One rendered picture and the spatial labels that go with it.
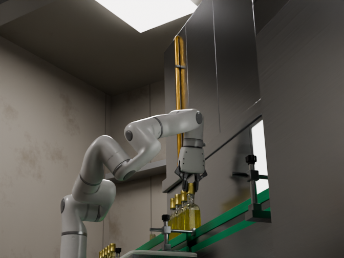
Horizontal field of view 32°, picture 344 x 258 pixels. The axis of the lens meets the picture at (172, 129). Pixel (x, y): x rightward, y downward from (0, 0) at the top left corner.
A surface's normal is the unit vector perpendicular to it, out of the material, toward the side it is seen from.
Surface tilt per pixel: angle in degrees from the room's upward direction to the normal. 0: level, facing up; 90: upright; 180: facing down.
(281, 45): 90
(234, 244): 90
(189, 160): 106
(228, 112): 90
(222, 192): 90
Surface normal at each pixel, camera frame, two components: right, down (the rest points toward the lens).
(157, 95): -0.55, -0.30
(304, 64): -0.93, -0.11
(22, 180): 0.83, -0.23
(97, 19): 0.02, 0.92
